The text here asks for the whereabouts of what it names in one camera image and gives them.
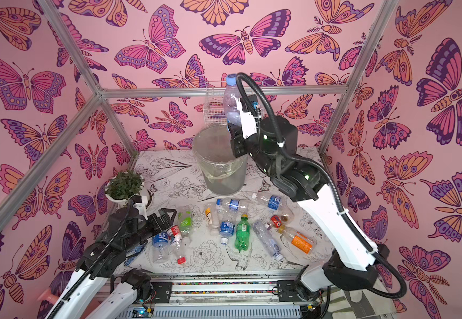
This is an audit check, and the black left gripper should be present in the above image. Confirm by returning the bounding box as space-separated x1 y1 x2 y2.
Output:
123 207 176 253

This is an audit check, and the clear bottle blue label large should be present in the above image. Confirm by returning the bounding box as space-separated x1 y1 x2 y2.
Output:
223 74 241 132

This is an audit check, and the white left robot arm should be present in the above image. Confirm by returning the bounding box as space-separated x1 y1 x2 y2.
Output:
47 205 178 318

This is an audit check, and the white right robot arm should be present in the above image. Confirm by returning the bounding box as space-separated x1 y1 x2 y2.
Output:
227 116 408 299

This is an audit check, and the grey mesh waste bin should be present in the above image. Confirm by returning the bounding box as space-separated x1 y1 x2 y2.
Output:
192 125 248 196

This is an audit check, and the small blue label bottle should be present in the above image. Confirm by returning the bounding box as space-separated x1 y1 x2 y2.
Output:
152 231 170 263

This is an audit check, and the clear bottle red cap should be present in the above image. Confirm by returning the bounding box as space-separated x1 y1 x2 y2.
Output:
167 225 187 265

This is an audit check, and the light green label bottle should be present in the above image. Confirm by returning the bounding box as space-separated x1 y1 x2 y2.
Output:
178 210 193 237

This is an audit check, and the blue dotted work glove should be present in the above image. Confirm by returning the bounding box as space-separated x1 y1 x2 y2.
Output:
123 244 145 267

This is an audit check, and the potted green plant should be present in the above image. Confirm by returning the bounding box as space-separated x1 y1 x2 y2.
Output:
105 170 151 205

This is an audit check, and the yellow label small bottle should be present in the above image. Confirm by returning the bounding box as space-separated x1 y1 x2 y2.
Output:
205 203 220 235

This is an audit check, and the far blue label bottle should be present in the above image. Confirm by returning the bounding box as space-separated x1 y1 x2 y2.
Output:
216 198 250 214

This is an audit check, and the green plastic bottle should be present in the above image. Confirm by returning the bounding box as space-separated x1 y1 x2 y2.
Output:
235 214 251 252

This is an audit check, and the orange label bottle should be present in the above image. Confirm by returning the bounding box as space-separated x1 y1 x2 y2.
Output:
277 225 314 255

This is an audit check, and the pink watering can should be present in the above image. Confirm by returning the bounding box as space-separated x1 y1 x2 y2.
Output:
37 288 59 305

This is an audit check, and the white wire wall basket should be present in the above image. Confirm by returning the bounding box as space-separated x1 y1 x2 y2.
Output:
203 76 263 126

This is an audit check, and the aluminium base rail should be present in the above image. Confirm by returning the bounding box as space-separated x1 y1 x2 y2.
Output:
95 270 327 319

